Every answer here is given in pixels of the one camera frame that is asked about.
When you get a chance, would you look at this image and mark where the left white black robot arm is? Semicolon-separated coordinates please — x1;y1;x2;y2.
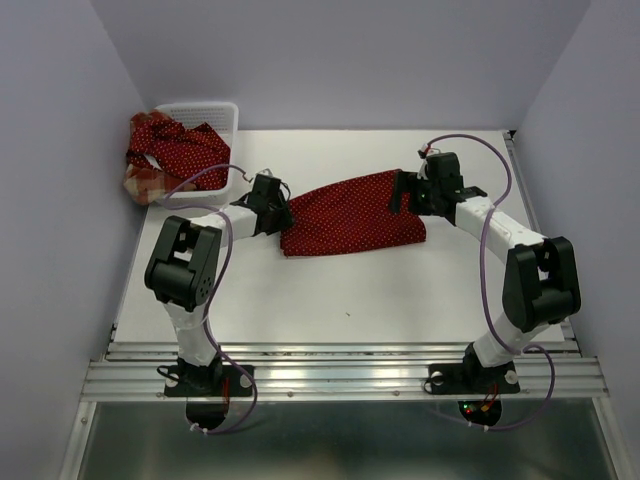
144;173;294;394

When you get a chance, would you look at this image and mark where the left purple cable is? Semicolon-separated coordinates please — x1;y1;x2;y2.
158;164;258;435

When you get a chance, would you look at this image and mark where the white plastic basket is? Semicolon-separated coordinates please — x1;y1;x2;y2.
149;100;239;207

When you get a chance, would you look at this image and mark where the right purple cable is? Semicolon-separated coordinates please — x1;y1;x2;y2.
419;133;554;432

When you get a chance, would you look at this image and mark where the aluminium rail frame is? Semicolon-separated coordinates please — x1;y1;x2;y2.
59;127;621;480

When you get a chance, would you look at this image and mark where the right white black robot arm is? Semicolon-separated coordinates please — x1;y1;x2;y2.
390;153;581;390

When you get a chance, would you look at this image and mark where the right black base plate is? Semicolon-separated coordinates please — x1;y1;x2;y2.
423;362;520;396

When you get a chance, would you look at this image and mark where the red polka dot skirt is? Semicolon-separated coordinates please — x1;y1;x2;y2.
126;111;231;180
280;170;427;257

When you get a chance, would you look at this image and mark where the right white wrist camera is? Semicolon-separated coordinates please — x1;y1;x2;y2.
417;143;440;179

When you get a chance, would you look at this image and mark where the red cream plaid skirt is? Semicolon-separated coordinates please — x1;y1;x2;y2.
122;112;201;205

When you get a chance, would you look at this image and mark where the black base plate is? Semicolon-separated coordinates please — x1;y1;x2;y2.
423;362;520;396
156;363;253;398

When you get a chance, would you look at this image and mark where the purple cable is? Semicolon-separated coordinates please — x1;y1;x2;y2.
419;133;554;432
158;164;258;435

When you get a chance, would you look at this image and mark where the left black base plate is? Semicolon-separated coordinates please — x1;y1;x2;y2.
156;363;253;398

